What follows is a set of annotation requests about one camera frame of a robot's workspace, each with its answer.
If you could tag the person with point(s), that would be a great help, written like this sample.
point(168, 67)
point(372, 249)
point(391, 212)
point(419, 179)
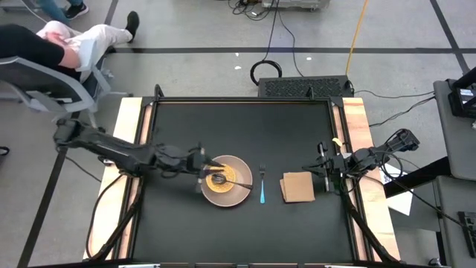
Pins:
point(76, 9)
point(96, 37)

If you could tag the black aluminium table frame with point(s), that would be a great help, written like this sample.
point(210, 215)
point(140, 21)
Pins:
point(241, 99)

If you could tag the silver metal spoon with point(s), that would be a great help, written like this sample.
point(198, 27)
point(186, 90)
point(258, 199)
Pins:
point(219, 179)

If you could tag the grey cart top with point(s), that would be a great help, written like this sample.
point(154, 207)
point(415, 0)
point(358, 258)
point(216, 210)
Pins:
point(457, 149)

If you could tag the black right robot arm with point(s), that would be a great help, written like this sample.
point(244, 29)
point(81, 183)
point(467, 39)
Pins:
point(372, 156)

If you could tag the black diagonal stand beam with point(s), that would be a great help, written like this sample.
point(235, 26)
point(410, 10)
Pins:
point(416, 178)

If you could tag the folded brown napkin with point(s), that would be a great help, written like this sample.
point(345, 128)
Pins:
point(297, 187)

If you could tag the grey office chair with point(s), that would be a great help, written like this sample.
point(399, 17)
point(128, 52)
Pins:
point(37, 82)

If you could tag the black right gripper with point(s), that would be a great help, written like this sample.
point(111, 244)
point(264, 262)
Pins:
point(336, 164)

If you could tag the large tan ceramic bowl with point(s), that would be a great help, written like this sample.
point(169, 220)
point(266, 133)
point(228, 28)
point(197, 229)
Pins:
point(230, 199)

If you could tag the small yellow bowl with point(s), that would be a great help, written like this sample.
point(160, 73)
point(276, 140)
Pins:
point(223, 188)

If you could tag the black perforated computer case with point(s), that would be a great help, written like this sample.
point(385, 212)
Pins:
point(297, 87)

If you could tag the yellow tag on gripper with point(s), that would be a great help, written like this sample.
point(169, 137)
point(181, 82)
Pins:
point(337, 141)

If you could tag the grey equipment box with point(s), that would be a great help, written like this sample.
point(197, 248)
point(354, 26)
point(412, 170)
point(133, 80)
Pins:
point(297, 3)

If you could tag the black monitor device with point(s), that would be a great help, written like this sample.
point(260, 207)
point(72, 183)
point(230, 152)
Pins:
point(461, 108)

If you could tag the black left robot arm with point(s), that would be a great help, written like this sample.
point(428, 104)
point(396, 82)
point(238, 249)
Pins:
point(111, 149)

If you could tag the black keyboard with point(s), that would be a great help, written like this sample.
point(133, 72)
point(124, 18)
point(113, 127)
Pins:
point(468, 227)

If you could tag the white paper sheet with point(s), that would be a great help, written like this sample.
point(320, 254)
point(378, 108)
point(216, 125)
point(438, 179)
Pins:
point(401, 203)

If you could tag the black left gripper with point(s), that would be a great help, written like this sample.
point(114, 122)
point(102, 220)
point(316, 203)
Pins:
point(195, 164)

